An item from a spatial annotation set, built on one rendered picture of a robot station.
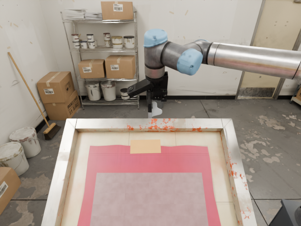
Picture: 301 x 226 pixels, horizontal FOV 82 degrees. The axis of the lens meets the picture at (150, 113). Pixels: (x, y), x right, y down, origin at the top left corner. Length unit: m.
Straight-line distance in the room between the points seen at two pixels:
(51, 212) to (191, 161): 0.44
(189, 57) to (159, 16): 3.23
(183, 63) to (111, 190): 0.44
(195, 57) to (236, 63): 0.14
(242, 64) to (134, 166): 0.47
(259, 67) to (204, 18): 3.31
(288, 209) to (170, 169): 0.54
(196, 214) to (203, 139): 0.23
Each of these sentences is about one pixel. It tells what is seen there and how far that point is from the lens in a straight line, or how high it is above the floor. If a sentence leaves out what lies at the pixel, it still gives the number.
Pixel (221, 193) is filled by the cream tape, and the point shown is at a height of 1.40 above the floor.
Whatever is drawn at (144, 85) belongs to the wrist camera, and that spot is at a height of 1.64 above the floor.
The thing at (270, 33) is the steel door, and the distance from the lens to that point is 4.53.
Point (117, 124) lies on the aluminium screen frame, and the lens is 0.61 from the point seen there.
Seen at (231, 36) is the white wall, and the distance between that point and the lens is 4.11.
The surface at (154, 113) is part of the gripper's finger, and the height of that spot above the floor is 1.51.
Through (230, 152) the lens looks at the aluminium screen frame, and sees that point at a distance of 0.62.
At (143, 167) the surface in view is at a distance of 0.59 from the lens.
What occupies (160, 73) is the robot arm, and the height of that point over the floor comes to 1.69.
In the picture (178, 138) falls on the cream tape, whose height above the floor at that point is 1.50.
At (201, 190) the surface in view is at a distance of 0.61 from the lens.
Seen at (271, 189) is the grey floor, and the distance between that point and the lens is 2.73.
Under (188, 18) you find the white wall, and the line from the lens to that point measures 3.81.
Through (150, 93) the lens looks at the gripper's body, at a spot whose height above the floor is 1.60.
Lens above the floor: 1.89
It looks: 31 degrees down
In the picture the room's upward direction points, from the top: straight up
